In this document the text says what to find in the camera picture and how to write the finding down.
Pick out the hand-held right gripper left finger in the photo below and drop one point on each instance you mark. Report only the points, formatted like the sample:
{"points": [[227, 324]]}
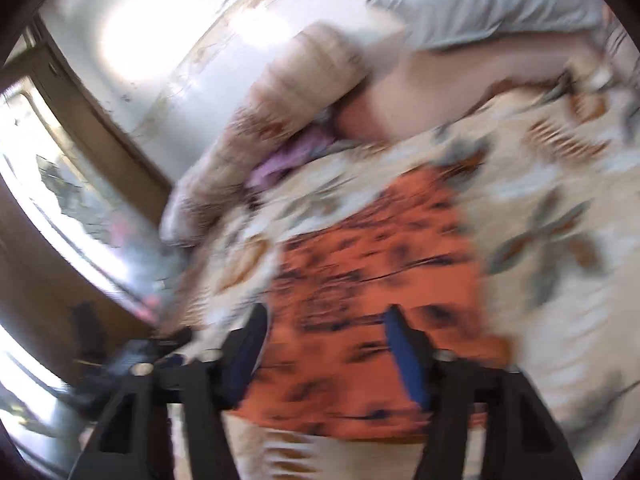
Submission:
{"points": [[247, 350]]}

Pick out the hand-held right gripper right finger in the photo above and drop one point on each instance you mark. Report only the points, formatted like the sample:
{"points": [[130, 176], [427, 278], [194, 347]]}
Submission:
{"points": [[405, 355]]}

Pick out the orange floral shirt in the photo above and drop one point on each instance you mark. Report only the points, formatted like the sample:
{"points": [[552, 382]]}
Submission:
{"points": [[370, 260]]}

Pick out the wooden stained glass door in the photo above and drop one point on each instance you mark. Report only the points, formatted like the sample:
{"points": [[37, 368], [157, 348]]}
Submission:
{"points": [[100, 230]]}

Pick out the purple cloth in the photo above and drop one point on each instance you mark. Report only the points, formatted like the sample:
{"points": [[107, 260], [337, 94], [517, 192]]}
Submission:
{"points": [[285, 160]]}

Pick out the leaf print blanket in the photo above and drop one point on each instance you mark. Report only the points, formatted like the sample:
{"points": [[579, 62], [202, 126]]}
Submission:
{"points": [[550, 210]]}

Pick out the striped bolster pillow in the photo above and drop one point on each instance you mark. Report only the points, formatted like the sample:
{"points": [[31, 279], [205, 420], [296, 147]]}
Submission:
{"points": [[280, 110]]}

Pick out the grey pillow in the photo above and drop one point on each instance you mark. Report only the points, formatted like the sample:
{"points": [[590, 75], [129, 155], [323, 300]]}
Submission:
{"points": [[490, 10]]}

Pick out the pink padded bed frame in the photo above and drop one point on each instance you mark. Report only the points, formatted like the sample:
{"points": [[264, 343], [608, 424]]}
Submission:
{"points": [[440, 95]]}

